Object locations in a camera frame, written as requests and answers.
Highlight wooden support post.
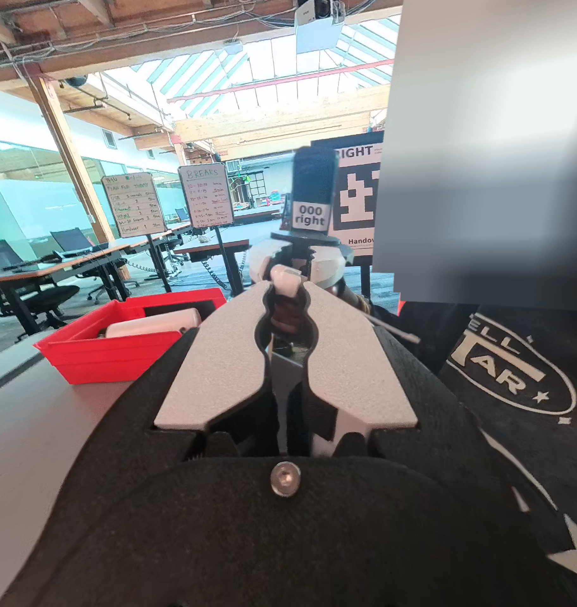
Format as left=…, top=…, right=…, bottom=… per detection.
left=25, top=71, right=130, bottom=280

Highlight gold bracelet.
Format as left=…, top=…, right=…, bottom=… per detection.
left=338, top=285, right=372, bottom=314

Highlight thin white rod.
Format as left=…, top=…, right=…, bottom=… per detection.
left=270, top=265, right=421, bottom=344

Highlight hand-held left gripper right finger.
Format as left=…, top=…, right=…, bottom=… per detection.
left=302, top=282, right=419, bottom=457

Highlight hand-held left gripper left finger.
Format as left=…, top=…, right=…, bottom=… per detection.
left=153, top=280, right=272, bottom=432

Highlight red plastic storage bin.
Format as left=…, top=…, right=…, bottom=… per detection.
left=33, top=287, right=227, bottom=386

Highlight person's right hand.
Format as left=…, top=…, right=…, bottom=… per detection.
left=269, top=289, right=304, bottom=335

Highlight handwritten whiteboard sign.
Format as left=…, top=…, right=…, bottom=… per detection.
left=101, top=172, right=169, bottom=239
left=177, top=163, right=235, bottom=229

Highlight wooden office desk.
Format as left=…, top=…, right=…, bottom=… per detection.
left=0, top=228, right=194, bottom=337
left=174, top=237, right=251, bottom=296

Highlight white ceiling projector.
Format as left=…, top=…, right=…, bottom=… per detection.
left=294, top=0, right=346, bottom=55

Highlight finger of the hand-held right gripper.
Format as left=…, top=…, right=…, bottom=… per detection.
left=310, top=243, right=355, bottom=291
left=248, top=239, right=287, bottom=287

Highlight black framed marker sign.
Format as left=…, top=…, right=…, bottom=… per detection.
left=311, top=130, right=385, bottom=302

